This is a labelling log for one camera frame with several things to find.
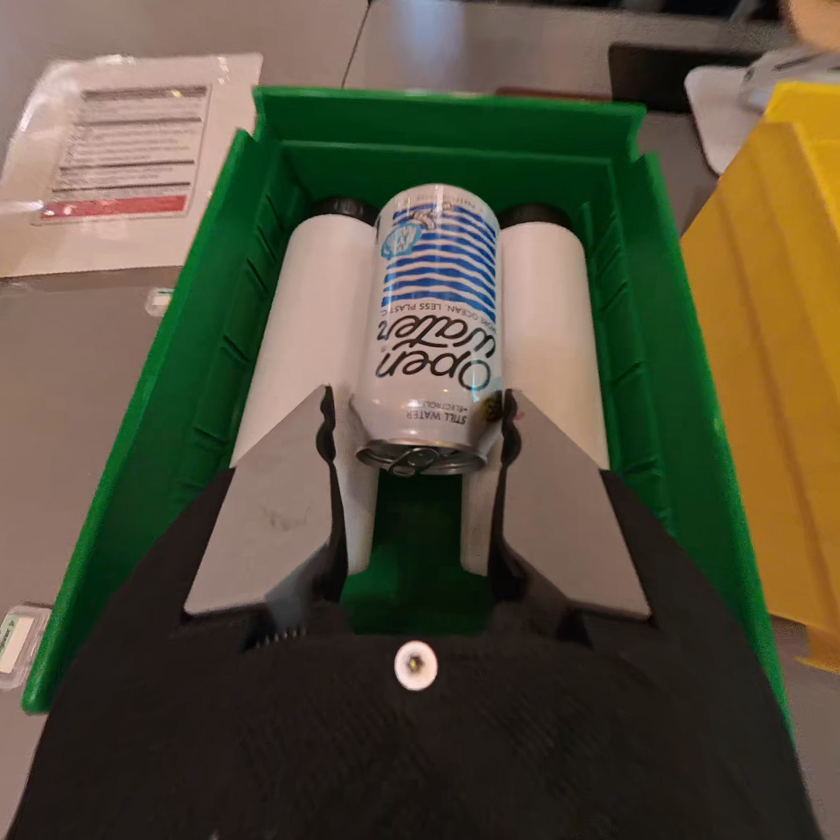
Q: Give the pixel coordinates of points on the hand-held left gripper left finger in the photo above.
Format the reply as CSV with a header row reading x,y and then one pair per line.
x,y
262,518

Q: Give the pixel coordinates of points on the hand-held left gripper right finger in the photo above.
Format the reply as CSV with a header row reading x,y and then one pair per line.
x,y
564,518

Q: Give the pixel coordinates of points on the white bottle with black cap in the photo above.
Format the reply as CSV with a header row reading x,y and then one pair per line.
x,y
308,315
551,315

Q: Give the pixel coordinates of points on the white blue-striped drink can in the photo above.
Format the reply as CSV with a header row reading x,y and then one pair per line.
x,y
433,289

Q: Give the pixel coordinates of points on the green plastic bin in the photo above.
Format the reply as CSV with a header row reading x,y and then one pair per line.
x,y
446,157

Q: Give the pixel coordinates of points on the small clear tag case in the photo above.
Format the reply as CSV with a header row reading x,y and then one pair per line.
x,y
159,298
16,646

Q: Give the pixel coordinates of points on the yellow plastic bin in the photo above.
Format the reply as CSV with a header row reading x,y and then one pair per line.
x,y
774,328

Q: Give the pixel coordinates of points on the laminated paper sheet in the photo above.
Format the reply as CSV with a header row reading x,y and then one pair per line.
x,y
131,151

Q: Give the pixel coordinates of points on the white stand base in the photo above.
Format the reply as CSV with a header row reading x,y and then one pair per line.
x,y
715,111

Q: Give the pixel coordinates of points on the black mat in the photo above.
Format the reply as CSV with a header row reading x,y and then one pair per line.
x,y
656,79

